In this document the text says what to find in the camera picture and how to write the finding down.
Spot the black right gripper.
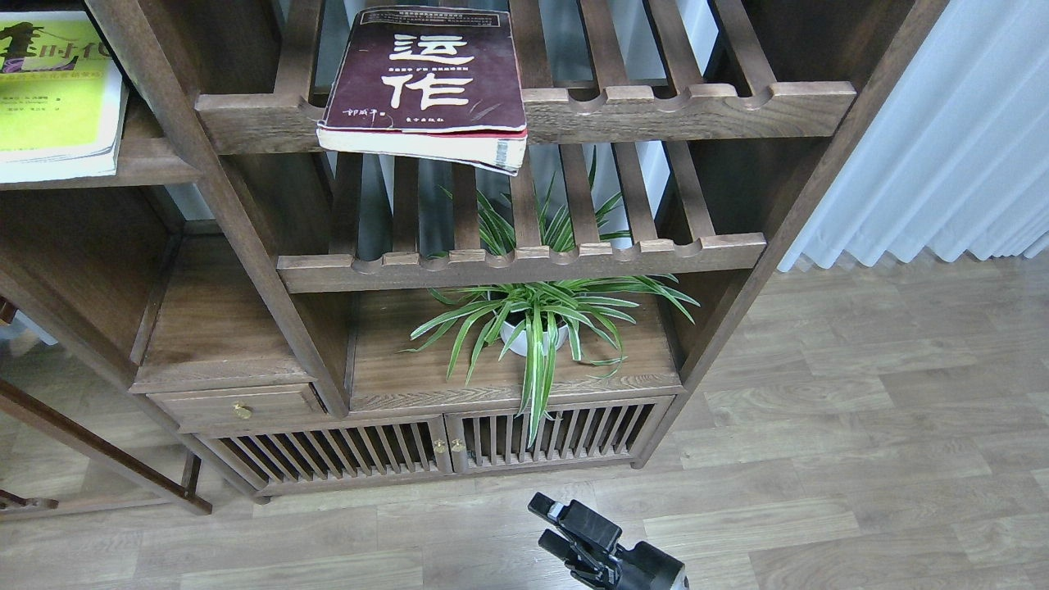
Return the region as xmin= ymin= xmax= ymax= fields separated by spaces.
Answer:
xmin=528 ymin=492 xmax=690 ymax=589

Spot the dark maroon book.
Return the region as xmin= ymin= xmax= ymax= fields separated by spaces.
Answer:
xmin=317 ymin=5 xmax=528 ymax=176

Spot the yellow green book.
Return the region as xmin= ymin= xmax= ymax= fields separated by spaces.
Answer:
xmin=1 ymin=10 xmax=129 ymax=184

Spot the green spider plant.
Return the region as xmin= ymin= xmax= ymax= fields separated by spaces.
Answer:
xmin=400 ymin=147 xmax=700 ymax=449

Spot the dark wooden bookshelf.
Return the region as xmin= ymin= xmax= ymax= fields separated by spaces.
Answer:
xmin=2 ymin=1 xmax=947 ymax=502

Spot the brass drawer knob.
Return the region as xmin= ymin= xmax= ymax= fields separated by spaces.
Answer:
xmin=232 ymin=402 xmax=252 ymax=420

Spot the white pleated curtain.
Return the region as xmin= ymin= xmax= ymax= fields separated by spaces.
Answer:
xmin=777 ymin=1 xmax=1048 ymax=271

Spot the dark wooden side frame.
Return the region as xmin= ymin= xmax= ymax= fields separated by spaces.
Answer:
xmin=0 ymin=299 xmax=214 ymax=524

